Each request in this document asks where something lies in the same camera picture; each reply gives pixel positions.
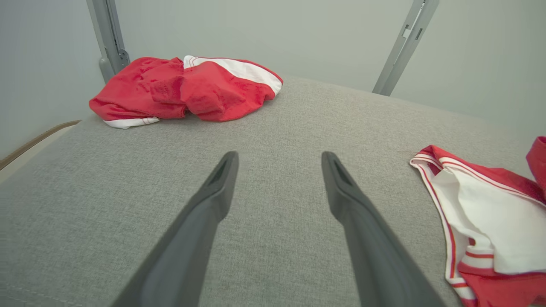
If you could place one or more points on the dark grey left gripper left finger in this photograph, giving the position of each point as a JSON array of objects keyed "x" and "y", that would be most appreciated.
[{"x": 183, "y": 256}]

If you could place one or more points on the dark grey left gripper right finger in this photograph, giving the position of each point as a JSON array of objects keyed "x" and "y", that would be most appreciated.
[{"x": 375, "y": 256}]

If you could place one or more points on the red Bulls basketball jersey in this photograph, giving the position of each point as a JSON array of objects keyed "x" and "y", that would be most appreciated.
[{"x": 503, "y": 221}]

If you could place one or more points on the grey slotted metal partition frame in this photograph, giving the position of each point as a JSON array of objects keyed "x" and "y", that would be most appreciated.
[{"x": 405, "y": 42}]

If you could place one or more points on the grey metal post with foot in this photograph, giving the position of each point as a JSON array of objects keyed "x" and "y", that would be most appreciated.
[{"x": 108, "y": 38}]

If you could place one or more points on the red shorts with white band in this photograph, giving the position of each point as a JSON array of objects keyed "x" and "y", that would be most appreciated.
[{"x": 170, "y": 89}]

